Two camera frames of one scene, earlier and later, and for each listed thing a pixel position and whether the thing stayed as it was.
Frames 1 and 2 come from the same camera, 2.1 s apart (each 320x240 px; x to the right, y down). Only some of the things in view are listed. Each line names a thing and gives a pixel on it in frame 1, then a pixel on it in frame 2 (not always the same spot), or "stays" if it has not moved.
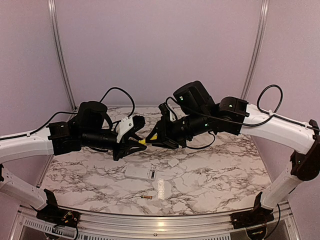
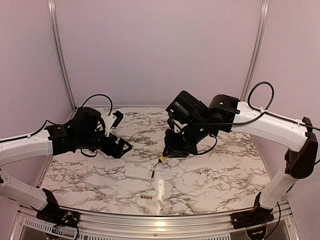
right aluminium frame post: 256,49 stays
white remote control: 142,173 stays
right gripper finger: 160,133 -> 174,153
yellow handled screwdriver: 143,141 -> 162,159
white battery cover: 173,162 stays
